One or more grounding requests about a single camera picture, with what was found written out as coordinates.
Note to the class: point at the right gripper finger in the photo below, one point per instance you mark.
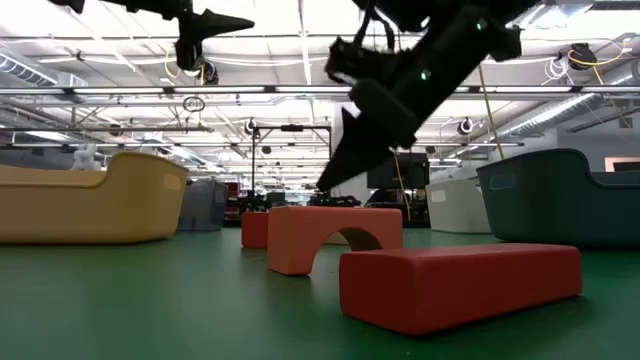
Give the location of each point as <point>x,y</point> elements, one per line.
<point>357,155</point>

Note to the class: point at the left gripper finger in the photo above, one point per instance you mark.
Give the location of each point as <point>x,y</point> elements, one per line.
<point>200,22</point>

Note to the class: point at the salmon arch block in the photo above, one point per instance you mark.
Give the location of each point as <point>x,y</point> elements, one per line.
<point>295,240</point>

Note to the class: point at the red arch block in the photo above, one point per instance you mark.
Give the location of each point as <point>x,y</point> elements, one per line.
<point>255,230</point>

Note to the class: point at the long red block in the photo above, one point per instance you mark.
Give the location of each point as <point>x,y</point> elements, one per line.
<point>460,290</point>

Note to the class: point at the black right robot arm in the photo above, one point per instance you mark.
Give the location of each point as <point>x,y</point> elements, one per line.
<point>400,10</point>

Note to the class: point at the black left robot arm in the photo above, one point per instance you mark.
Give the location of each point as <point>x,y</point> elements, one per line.
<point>70,4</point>

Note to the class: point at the black equipment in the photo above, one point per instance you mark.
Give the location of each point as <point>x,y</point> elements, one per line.
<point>335,201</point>

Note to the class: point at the black monitor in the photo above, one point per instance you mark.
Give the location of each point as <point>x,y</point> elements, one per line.
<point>407,172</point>

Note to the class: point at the white plastic bin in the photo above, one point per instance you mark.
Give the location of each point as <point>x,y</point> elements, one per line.
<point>457,207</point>

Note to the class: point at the red cabinet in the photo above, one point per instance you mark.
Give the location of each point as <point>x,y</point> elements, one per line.
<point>232,192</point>

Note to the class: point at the dark grey plastic bin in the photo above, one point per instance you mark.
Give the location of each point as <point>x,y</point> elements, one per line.
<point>202,205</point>

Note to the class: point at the teal blue plastic bin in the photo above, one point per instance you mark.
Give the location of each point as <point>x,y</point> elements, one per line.
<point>550,210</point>

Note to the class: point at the orange plastic bin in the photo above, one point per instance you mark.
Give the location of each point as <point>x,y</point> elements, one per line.
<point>90,210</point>

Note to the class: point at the green table mat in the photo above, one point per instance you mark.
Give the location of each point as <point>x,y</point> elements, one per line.
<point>150,300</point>

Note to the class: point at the black frame stand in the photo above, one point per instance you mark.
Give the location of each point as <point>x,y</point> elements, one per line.
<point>292,128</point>

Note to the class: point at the silver ventilation duct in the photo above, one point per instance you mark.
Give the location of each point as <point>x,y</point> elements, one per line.
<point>565,112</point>
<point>25,72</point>

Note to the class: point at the framed wall panel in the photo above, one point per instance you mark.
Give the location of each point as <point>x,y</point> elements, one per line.
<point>622,164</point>

